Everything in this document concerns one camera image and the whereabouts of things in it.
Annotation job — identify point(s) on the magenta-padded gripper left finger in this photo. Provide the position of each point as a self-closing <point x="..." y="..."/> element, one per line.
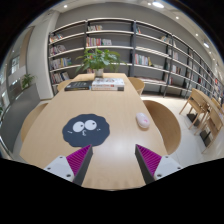
<point x="60" y="166"/>

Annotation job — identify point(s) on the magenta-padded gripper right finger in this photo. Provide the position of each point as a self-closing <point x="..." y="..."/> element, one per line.
<point x="166" y="165"/>

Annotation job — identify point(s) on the pink computer mouse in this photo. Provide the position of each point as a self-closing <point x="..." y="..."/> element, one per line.
<point x="143" y="120"/>

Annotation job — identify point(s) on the dark cloud-shaped mouse pad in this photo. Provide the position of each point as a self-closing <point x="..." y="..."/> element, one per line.
<point x="86" y="131"/>

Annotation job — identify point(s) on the black book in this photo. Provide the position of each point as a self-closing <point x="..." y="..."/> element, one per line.
<point x="78" y="86"/>

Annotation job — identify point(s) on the book with red spine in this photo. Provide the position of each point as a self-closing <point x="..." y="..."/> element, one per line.
<point x="107" y="88"/>

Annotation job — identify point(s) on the small green floor plant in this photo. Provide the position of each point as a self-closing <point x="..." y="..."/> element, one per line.
<point x="27" y="80"/>

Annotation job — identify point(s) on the white cover book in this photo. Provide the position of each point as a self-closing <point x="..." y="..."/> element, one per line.
<point x="108" y="82"/>

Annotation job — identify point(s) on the green potted plant white pot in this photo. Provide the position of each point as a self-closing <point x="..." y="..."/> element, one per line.
<point x="98" y="60"/>

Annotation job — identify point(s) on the grey bookshelf unit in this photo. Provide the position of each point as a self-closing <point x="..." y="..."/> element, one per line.
<point x="113" y="40"/>

